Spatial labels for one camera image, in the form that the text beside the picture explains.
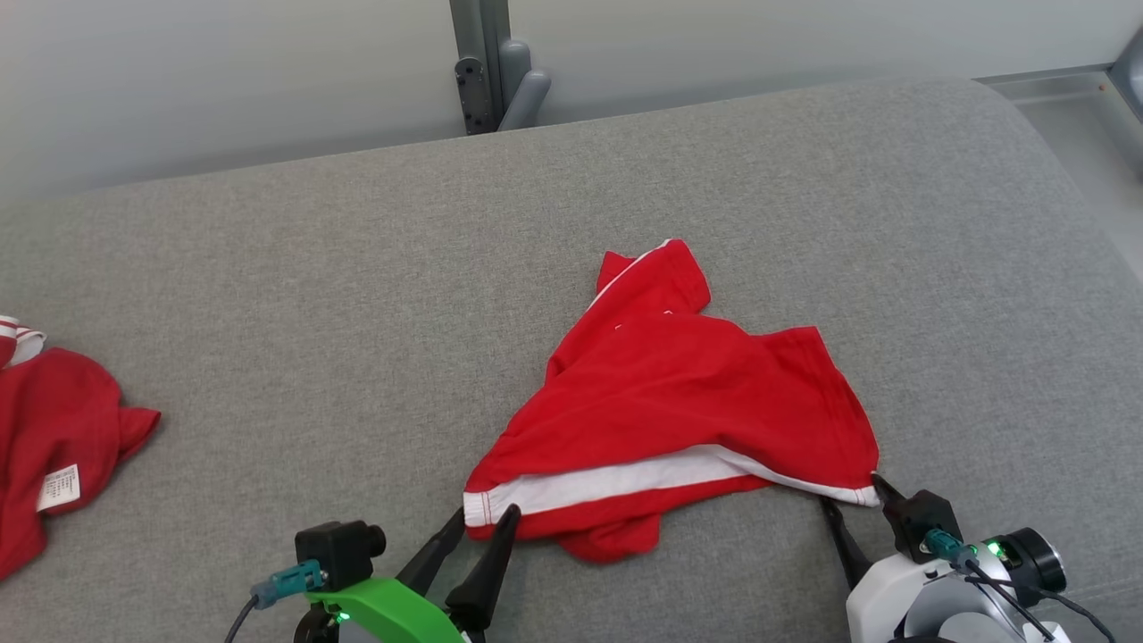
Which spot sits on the red basketball jersey white sleeves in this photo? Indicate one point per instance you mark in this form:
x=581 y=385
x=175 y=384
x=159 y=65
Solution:
x=54 y=420

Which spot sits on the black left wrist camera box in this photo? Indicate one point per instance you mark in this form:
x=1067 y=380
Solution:
x=335 y=549

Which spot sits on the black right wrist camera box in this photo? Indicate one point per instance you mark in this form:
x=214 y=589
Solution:
x=924 y=518

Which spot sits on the red shorts white stripe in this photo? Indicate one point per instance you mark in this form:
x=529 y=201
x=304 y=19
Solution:
x=670 y=402

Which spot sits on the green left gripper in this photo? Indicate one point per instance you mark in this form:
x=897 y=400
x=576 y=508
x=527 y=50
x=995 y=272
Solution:
x=393 y=612

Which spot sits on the grey metal partition post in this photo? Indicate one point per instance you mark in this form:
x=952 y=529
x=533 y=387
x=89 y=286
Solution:
x=1132 y=76

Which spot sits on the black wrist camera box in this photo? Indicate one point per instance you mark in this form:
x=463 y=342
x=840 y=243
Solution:
x=335 y=549
x=924 y=518

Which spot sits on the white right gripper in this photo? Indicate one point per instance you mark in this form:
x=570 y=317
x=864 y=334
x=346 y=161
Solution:
x=880 y=598

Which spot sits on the grey metal post bracket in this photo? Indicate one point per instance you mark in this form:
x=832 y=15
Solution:
x=487 y=36

